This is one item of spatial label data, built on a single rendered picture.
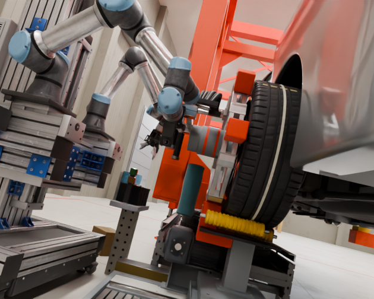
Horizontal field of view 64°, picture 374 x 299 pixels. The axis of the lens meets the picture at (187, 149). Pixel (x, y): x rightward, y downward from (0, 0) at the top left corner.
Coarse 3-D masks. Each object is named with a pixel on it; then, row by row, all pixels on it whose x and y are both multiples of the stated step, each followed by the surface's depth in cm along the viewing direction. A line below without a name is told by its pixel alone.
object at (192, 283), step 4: (192, 284) 153; (196, 284) 153; (188, 288) 153; (192, 288) 148; (196, 288) 149; (188, 292) 144; (192, 292) 141; (196, 292) 142; (188, 296) 137; (192, 296) 136; (196, 296) 137
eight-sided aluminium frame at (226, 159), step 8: (232, 88) 137; (232, 96) 127; (240, 96) 140; (232, 104) 119; (240, 104) 121; (232, 112) 119; (240, 112) 119; (224, 144) 117; (224, 152) 116; (232, 152) 116; (216, 160) 166; (224, 160) 116; (232, 160) 116; (216, 168) 119; (232, 168) 117; (216, 176) 121; (224, 176) 123; (208, 184) 159; (216, 184) 123; (224, 184) 122; (208, 192) 129; (216, 192) 128; (224, 192) 125; (208, 200) 131; (216, 200) 128
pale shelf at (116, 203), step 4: (112, 204) 173; (116, 204) 172; (120, 204) 172; (124, 204) 172; (128, 204) 176; (124, 208) 172; (128, 208) 172; (132, 208) 172; (136, 208) 172; (140, 208) 178; (144, 208) 194; (148, 208) 213
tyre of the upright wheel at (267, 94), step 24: (264, 96) 119; (288, 96) 120; (264, 120) 112; (288, 120) 113; (264, 144) 110; (288, 144) 110; (240, 168) 113; (264, 168) 111; (288, 168) 110; (240, 192) 116; (288, 192) 112; (240, 216) 126; (264, 216) 121
